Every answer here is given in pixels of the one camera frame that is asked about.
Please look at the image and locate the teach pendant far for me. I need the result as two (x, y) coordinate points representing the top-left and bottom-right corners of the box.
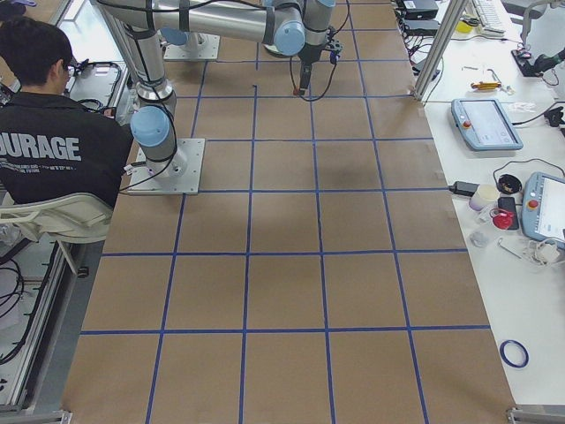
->
(450, 98), (524, 151)

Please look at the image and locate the white cup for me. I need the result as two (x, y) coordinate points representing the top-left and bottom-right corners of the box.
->
(468, 184), (500, 211)

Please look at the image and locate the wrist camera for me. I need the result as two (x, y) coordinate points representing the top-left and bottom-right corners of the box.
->
(324, 38), (343, 65)

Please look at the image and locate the aluminium frame post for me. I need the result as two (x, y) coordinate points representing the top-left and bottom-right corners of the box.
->
(413, 0), (467, 101)

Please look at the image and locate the teach pendant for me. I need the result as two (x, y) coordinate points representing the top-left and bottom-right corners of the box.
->
(521, 172), (565, 250)
(450, 98), (524, 151)

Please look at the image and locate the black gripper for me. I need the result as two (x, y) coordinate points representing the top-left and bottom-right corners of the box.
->
(298, 43), (322, 94)

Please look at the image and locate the person in black hoodie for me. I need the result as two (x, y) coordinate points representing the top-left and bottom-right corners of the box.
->
(1, 17), (132, 207)

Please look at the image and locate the teach pendant near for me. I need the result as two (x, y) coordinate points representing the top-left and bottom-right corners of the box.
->
(521, 172), (565, 250)

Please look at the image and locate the blue tape roll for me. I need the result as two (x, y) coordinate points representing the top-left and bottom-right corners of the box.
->
(499, 339), (530, 369)

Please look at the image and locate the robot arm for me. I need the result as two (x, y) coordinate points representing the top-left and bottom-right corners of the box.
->
(98, 1), (335, 102)
(123, 24), (184, 180)

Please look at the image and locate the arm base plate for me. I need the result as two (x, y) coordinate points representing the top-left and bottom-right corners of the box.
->
(164, 32), (220, 62)
(123, 138), (205, 195)

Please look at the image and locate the light green plate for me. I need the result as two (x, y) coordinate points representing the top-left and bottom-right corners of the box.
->
(263, 44), (284, 57)

